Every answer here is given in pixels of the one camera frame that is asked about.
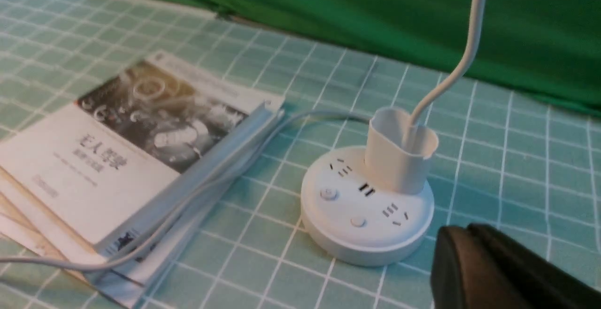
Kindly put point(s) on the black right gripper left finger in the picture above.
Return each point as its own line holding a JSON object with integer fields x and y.
{"x": 463, "y": 276}

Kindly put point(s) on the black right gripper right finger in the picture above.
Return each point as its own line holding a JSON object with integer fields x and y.
{"x": 539, "y": 282}

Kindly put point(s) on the white desk lamp with sockets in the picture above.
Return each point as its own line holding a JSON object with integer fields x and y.
{"x": 372, "y": 205}

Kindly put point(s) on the green checkered tablecloth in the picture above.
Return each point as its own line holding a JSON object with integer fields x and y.
{"x": 529, "y": 169}

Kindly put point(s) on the green backdrop cloth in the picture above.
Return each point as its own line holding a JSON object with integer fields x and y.
{"x": 550, "y": 49}

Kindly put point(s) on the middle white book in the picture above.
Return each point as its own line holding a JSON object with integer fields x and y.
{"x": 161, "y": 217}

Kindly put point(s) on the top white self-driving book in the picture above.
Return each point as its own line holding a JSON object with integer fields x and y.
{"x": 99, "y": 163}

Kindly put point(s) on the bottom white book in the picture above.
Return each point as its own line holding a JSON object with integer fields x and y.
{"x": 126, "y": 283}

